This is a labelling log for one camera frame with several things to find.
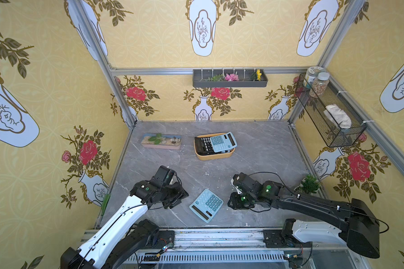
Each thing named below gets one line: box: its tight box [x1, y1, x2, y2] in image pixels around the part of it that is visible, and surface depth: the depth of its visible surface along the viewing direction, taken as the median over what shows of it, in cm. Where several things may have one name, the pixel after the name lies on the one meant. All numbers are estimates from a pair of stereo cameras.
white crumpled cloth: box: [323, 104, 352, 129], surface depth 70 cm
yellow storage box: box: [194, 132, 236, 161], surface depth 102 cm
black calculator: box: [194, 136, 224, 156], surface depth 102 cm
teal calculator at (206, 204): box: [189, 188, 224, 224], surface depth 83 cm
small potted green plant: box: [294, 173, 323, 194], surface depth 85 cm
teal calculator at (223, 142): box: [209, 131, 238, 153], surface depth 102 cm
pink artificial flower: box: [225, 73, 240, 82], surface depth 90 cm
